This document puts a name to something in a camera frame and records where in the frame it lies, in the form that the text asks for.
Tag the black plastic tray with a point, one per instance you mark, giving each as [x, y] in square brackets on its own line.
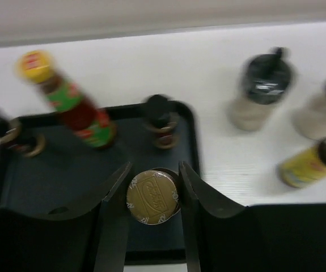
[67, 169]

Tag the left black-cap grinder bottle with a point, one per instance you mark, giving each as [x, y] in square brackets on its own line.
[264, 83]

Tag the small spice jar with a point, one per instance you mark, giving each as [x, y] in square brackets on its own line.
[161, 119]
[14, 136]

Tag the red sauce bottle yellow cap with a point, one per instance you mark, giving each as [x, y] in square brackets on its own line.
[89, 123]

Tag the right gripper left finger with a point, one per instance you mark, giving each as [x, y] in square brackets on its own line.
[88, 234]

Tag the yellow-label brown bottle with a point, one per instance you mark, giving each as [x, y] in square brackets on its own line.
[152, 196]
[305, 168]

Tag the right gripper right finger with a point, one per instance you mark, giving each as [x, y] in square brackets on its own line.
[223, 235]

